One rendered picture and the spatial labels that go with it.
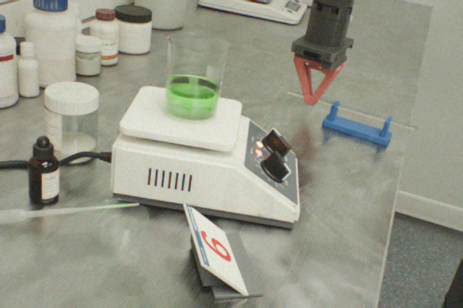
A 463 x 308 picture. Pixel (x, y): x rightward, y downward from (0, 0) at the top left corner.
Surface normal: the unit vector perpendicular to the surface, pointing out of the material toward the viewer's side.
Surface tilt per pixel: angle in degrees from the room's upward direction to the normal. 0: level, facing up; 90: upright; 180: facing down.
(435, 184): 90
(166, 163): 90
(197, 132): 0
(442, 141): 90
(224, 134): 0
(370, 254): 0
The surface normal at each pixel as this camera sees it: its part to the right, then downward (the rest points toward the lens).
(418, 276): 0.14, -0.87
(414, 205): -0.33, 0.40
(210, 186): -0.08, 0.47
